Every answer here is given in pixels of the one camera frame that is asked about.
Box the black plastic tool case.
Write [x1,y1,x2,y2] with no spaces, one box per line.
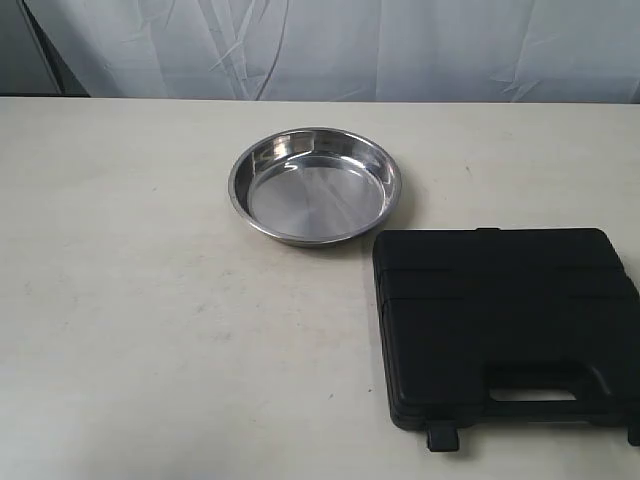
[372,228,639,452]

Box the round stainless steel pan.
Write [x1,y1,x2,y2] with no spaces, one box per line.
[228,127,403,247]

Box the white backdrop curtain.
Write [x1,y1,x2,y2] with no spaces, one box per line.
[28,1,639,103]

